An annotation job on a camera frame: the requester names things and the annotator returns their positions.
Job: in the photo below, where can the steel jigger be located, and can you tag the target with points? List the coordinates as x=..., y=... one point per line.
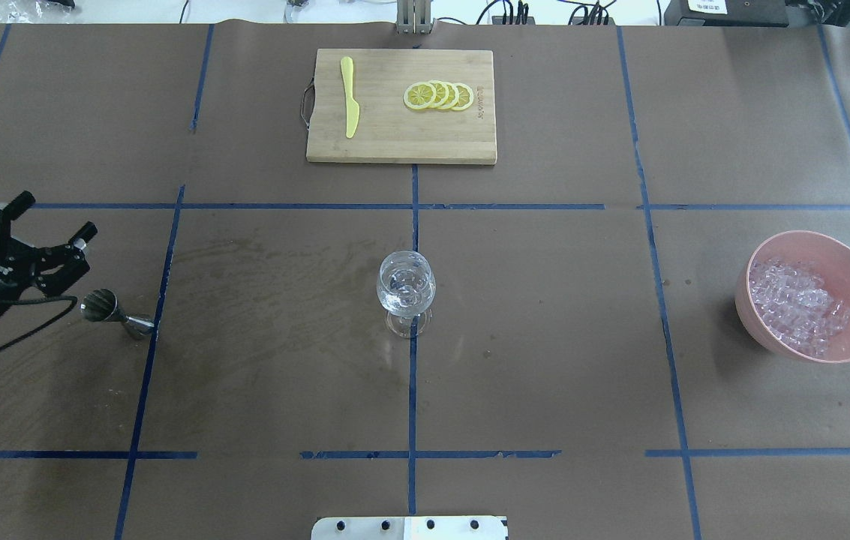
x=102, y=306

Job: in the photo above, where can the clear wine glass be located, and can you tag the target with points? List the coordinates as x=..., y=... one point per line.
x=406, y=288

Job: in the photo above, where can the pile of ice cubes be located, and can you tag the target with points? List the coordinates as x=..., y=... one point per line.
x=791, y=301

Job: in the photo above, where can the clear plastic bag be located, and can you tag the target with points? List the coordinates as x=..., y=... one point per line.
x=31, y=12

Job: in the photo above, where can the yellow plastic knife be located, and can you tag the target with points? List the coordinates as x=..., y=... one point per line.
x=352, y=107

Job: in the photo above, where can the bamboo cutting board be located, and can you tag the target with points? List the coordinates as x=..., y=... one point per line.
x=389, y=132

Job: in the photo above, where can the front lemon slice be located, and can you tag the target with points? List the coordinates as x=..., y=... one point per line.
x=420, y=96

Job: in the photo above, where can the lemon slice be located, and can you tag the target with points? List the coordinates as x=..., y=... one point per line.
x=441, y=94
x=420, y=96
x=464, y=99
x=451, y=96

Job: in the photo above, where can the rear lemon slice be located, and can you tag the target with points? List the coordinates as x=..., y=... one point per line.
x=464, y=99

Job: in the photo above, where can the black box device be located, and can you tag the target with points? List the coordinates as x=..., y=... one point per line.
x=768, y=14

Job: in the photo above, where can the pink bowl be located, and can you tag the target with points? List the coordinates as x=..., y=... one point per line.
x=829, y=258

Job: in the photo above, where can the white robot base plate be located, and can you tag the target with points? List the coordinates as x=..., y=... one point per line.
x=412, y=527

